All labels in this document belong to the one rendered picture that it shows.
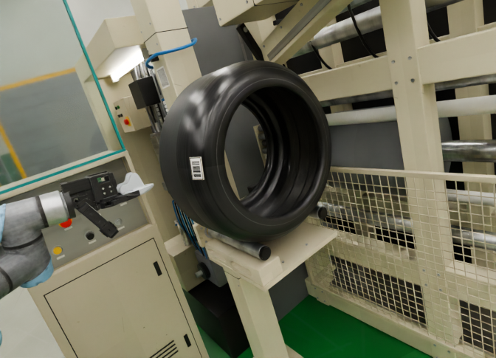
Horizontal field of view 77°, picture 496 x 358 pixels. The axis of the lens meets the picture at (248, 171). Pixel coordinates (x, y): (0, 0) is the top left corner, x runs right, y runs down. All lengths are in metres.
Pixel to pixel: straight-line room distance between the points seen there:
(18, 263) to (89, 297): 0.79
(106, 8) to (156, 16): 9.24
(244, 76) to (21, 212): 0.62
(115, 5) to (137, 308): 9.46
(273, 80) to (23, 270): 0.78
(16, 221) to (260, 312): 1.12
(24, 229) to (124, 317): 0.95
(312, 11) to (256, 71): 0.34
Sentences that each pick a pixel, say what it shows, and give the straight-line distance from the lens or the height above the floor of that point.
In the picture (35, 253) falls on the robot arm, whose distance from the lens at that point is 0.85.
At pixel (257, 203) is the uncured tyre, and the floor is 0.94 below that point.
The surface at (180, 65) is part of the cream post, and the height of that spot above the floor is 1.53.
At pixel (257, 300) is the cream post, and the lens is 1.56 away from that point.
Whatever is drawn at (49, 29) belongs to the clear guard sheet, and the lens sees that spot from 1.56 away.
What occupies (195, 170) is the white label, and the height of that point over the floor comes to 1.23.
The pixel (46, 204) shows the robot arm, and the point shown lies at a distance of 0.82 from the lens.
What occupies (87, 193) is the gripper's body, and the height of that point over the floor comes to 1.27.
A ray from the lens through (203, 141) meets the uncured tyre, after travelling 0.83.
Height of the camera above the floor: 1.41
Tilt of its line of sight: 15 degrees down
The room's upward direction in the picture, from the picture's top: 16 degrees counter-clockwise
